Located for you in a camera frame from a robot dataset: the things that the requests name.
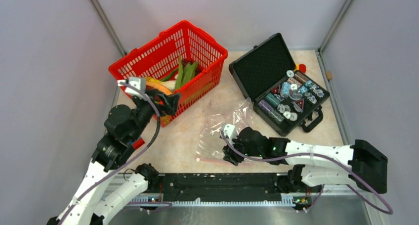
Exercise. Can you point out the red plastic shopping basket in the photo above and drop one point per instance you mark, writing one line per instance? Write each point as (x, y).
(160, 57)

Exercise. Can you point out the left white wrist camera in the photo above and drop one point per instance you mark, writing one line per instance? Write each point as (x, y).
(133, 85)

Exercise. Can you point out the orange toy steak slice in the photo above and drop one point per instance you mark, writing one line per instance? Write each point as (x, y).
(159, 87)

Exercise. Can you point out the black poker chip case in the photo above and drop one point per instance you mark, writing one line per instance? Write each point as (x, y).
(284, 97)

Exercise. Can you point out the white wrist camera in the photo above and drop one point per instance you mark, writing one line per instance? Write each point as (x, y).
(133, 85)
(228, 132)

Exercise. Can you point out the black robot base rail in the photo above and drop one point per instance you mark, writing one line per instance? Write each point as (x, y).
(230, 187)

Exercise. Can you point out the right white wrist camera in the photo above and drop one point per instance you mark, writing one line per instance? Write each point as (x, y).
(228, 132)

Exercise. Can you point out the small tan wall block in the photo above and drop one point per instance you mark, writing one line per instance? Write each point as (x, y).
(329, 75)

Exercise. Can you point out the red blue toy block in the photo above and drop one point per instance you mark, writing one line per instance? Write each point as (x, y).
(138, 143)

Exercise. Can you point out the red round token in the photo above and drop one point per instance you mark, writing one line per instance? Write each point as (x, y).
(302, 68)

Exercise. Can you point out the clear zip top bag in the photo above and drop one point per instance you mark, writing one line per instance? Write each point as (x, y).
(222, 121)

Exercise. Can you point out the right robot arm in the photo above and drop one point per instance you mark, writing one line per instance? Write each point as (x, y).
(359, 164)

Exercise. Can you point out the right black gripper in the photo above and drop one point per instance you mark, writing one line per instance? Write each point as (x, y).
(232, 155)

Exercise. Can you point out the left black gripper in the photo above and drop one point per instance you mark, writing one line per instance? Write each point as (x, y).
(170, 104)

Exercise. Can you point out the green toy vegetable leaves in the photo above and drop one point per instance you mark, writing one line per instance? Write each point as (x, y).
(180, 76)

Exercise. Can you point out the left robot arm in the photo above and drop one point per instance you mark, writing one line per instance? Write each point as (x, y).
(113, 152)

